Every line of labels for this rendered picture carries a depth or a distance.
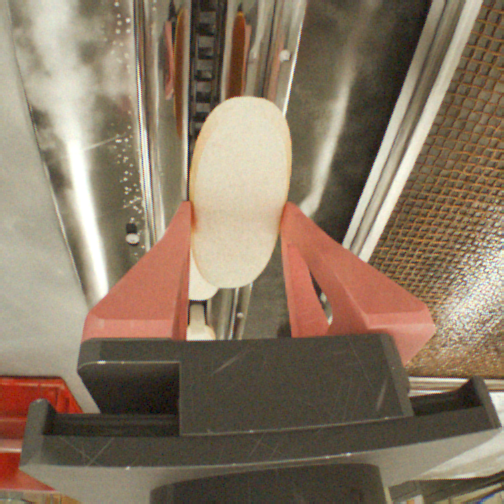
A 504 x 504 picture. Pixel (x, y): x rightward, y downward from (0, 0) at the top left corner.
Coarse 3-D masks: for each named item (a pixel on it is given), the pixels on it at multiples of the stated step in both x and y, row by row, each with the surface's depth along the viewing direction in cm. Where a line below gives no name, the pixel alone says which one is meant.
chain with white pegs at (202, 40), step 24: (216, 0) 18; (216, 24) 18; (216, 48) 19; (192, 72) 20; (216, 72) 20; (192, 96) 21; (192, 120) 22; (192, 144) 23; (192, 312) 35; (192, 336) 34
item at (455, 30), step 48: (480, 0) 13; (480, 48) 15; (432, 96) 16; (432, 144) 19; (480, 144) 19; (384, 192) 20; (480, 192) 21; (432, 240) 24; (480, 288) 28; (480, 336) 33; (432, 384) 39
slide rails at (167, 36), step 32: (160, 0) 16; (256, 0) 17; (160, 32) 17; (256, 32) 18; (160, 64) 18; (224, 64) 19; (256, 64) 19; (160, 96) 20; (224, 96) 20; (256, 96) 20; (160, 128) 21; (160, 160) 23; (160, 192) 24; (160, 224) 26; (224, 288) 33; (224, 320) 36
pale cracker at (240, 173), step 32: (224, 128) 12; (256, 128) 12; (192, 160) 14; (224, 160) 13; (256, 160) 13; (288, 160) 14; (192, 192) 14; (224, 192) 14; (256, 192) 14; (192, 224) 16; (224, 224) 15; (256, 224) 15; (224, 256) 17; (256, 256) 17
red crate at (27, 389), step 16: (0, 384) 46; (16, 384) 46; (32, 384) 47; (48, 384) 47; (64, 384) 48; (0, 400) 45; (16, 400) 45; (32, 400) 46; (64, 400) 49; (0, 416) 43; (16, 416) 43
